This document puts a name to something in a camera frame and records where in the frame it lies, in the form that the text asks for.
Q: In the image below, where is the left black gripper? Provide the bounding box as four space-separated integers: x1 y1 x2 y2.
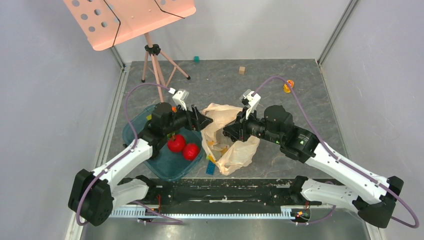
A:
163 101 213 135

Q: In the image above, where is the translucent cream plastic bag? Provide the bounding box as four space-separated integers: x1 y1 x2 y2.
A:
200 103 260 176

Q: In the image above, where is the red fake tomato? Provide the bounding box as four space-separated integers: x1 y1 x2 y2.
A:
167 134 186 153

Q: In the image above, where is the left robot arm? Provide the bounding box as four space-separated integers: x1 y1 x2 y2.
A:
67 102 213 226

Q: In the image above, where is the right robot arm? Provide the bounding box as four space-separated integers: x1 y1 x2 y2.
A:
223 105 404 228

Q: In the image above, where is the blue lego brick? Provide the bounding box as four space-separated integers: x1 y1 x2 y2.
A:
205 161 216 176

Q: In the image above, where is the teal plastic tray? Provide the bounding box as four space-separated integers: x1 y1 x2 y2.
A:
122 104 205 181

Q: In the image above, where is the small wooden cube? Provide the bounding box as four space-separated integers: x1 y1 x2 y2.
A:
238 66 246 75

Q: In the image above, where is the yellow butterfly toy block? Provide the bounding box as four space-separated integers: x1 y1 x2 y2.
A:
283 79 294 93

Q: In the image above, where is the pink music stand desk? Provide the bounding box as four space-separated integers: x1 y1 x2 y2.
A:
63 0 196 51

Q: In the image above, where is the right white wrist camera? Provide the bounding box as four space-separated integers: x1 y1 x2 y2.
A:
239 89 261 120

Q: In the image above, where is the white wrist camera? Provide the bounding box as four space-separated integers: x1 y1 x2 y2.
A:
239 89 261 120
168 87 189 111

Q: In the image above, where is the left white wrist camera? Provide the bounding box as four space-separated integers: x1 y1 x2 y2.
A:
168 87 189 111

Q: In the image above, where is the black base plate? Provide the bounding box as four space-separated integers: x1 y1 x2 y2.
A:
141 178 307 214

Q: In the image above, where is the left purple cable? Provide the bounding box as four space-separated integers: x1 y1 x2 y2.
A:
75 82 185 227

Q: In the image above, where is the purple cable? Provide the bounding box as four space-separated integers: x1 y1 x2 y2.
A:
253 75 420 229
75 82 185 227

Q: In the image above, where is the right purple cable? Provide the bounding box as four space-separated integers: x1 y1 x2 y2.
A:
253 75 420 229

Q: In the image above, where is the aluminium frame rail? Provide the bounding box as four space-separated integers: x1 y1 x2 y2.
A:
64 185 387 240

